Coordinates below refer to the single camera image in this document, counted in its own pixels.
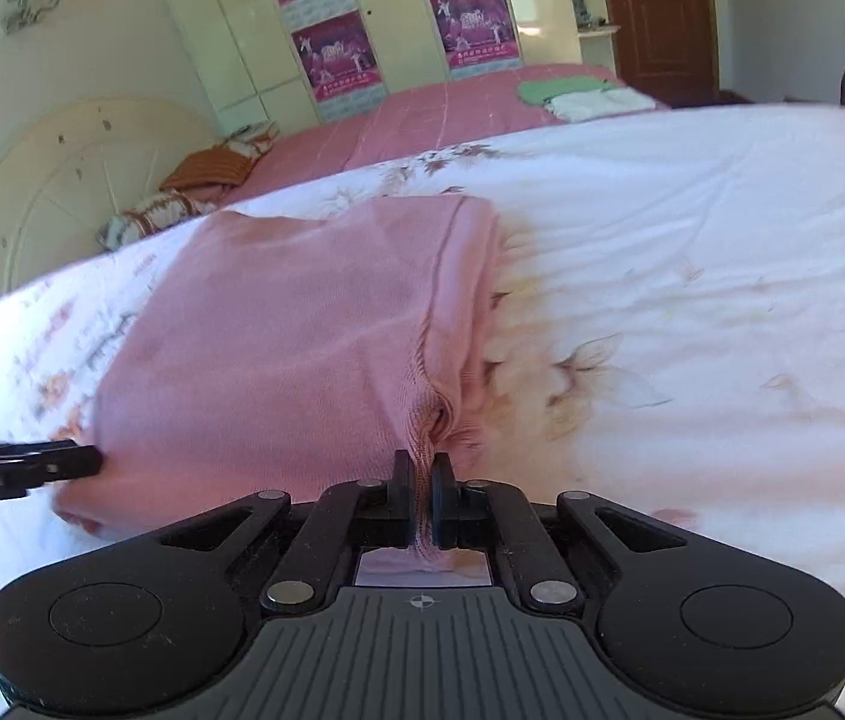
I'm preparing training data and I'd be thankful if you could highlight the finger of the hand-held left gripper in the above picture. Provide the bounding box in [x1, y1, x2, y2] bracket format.
[0, 442, 104, 479]

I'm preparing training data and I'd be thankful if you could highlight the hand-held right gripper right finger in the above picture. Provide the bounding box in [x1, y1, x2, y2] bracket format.
[431, 452, 685, 608]

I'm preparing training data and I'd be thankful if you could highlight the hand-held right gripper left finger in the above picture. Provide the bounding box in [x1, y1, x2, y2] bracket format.
[160, 454, 417, 612]

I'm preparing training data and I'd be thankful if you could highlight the pink knit sweater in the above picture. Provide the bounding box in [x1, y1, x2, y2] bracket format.
[55, 195, 509, 563]

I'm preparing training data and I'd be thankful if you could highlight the patterned pillow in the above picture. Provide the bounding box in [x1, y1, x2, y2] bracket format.
[97, 191, 222, 250]

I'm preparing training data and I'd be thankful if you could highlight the cream round headboard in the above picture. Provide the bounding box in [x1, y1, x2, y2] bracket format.
[0, 97, 217, 335]

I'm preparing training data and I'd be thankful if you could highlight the orange pillow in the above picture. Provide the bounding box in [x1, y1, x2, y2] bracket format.
[160, 136, 277, 192]

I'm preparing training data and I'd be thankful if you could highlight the white floral blanket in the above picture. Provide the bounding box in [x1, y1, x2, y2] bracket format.
[0, 101, 845, 720]

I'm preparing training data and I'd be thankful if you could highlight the pink bed sheet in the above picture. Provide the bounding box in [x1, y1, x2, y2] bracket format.
[216, 64, 670, 207]

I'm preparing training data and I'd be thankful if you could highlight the green folded cloth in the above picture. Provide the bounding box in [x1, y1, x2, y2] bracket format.
[517, 77, 618, 107]

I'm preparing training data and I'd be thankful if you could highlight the white folded cloth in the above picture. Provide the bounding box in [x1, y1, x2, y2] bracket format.
[546, 88, 657, 121]

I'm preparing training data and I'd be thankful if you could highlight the cream wardrobe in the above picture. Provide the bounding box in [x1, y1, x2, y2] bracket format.
[145, 0, 566, 127]

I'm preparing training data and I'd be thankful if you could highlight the white shelf unit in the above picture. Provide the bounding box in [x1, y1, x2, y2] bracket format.
[561, 0, 623, 83]

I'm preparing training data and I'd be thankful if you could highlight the brown wooden door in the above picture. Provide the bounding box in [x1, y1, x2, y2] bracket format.
[594, 0, 721, 102]

